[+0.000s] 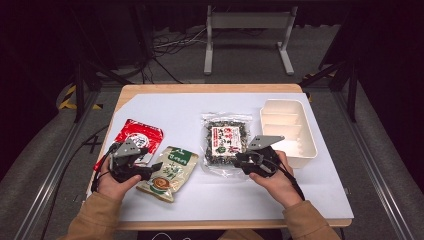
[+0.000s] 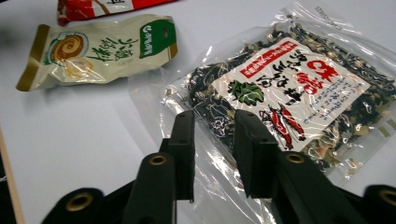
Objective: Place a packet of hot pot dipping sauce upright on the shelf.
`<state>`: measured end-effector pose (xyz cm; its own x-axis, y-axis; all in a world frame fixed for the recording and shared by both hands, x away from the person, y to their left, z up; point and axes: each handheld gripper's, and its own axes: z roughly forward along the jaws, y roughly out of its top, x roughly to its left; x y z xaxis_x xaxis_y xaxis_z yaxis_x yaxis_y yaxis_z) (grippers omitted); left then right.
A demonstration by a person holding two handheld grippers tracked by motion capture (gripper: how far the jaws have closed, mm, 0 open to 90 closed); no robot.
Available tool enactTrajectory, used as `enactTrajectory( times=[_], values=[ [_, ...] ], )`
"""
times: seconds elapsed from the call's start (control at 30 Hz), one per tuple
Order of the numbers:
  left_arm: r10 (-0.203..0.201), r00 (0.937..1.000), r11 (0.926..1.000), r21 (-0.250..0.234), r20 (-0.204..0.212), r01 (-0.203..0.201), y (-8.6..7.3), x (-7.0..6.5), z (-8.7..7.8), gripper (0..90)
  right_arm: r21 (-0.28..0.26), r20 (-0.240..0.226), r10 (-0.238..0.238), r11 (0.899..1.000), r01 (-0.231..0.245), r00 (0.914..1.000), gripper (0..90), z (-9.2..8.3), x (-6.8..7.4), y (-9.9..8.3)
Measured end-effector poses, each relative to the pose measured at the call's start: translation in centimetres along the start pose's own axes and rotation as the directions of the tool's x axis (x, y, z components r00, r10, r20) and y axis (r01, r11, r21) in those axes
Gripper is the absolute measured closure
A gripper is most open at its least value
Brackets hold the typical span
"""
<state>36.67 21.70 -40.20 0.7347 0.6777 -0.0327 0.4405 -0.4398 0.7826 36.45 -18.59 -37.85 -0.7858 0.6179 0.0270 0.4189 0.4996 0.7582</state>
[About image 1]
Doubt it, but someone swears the person's left hand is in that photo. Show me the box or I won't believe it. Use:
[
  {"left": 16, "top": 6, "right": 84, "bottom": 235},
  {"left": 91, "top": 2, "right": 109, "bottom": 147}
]
[{"left": 96, "top": 163, "right": 143, "bottom": 202}]

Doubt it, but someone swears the white divided storage box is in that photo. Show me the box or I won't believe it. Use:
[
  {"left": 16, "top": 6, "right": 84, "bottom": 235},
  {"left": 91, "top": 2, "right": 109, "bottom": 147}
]
[{"left": 259, "top": 98, "right": 319, "bottom": 169}]

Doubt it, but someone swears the clear seaweed packet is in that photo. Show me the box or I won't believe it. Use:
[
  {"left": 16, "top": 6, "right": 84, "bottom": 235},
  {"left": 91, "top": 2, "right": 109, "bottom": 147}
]
[{"left": 200, "top": 112, "right": 254, "bottom": 178}]

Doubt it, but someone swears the aluminium floor rail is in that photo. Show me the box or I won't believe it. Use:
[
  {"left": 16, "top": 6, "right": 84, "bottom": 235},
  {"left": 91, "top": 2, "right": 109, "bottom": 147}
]
[
  {"left": 13, "top": 89, "right": 102, "bottom": 240},
  {"left": 332, "top": 89, "right": 415, "bottom": 240}
]

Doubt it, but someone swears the right hand-held gripper cable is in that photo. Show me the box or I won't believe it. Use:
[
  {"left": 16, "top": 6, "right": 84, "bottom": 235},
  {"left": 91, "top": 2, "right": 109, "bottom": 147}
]
[{"left": 266, "top": 155, "right": 306, "bottom": 202}]

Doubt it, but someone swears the hand-held gripper cable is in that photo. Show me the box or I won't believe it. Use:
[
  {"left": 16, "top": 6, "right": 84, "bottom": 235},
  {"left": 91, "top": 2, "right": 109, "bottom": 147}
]
[
  {"left": 266, "top": 155, "right": 306, "bottom": 202},
  {"left": 90, "top": 142, "right": 118, "bottom": 194}
]

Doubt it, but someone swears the beige green snack packet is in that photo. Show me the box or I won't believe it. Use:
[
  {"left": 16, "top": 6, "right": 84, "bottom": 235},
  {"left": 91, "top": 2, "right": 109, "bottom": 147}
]
[{"left": 136, "top": 145, "right": 200, "bottom": 204}]

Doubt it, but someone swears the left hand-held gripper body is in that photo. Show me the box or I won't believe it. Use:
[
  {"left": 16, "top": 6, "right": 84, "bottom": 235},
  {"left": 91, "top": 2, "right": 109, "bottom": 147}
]
[{"left": 108, "top": 139, "right": 151, "bottom": 184}]

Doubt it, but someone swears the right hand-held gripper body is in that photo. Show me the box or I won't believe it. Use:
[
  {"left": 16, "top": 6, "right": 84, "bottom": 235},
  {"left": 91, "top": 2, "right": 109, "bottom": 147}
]
[{"left": 242, "top": 134, "right": 286, "bottom": 178}]

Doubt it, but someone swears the black metal stand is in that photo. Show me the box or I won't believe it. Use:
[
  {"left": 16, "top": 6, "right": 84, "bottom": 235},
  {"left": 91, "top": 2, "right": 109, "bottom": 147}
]
[
  {"left": 70, "top": 6, "right": 135, "bottom": 124},
  {"left": 299, "top": 9, "right": 360, "bottom": 123}
]

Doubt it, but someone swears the yellow black hazard tape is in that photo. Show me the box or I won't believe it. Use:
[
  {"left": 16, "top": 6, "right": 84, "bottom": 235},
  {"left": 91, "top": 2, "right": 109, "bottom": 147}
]
[{"left": 58, "top": 84, "right": 103, "bottom": 111}]

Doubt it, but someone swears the bundle of floor cables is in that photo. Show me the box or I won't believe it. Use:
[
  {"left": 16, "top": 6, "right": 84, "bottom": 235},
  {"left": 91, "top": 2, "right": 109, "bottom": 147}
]
[{"left": 139, "top": 26, "right": 208, "bottom": 85}]

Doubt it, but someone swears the person's right hand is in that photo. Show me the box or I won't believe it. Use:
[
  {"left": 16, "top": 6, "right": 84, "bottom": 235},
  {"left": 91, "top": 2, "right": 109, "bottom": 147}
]
[{"left": 249, "top": 149, "right": 303, "bottom": 209}]

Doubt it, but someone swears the red snack packet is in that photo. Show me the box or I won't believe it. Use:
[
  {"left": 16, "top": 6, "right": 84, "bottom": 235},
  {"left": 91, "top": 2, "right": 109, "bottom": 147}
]
[{"left": 93, "top": 118, "right": 165, "bottom": 172}]

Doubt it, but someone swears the wooden table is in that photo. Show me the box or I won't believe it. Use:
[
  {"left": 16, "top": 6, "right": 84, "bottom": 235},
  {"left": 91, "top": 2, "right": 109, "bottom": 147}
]
[{"left": 85, "top": 83, "right": 354, "bottom": 232}]

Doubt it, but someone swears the left hand-held gripper cable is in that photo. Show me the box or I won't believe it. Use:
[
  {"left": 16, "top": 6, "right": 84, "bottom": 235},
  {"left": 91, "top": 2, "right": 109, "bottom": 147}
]
[{"left": 90, "top": 142, "right": 118, "bottom": 194}]

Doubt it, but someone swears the white metal stand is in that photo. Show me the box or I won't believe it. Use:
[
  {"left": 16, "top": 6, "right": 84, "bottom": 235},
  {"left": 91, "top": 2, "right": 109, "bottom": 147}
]
[{"left": 203, "top": 4, "right": 299, "bottom": 76}]

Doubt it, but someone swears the white paper sheet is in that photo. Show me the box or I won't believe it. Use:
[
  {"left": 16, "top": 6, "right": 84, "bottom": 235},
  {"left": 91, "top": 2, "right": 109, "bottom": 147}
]
[{"left": 117, "top": 92, "right": 355, "bottom": 223}]

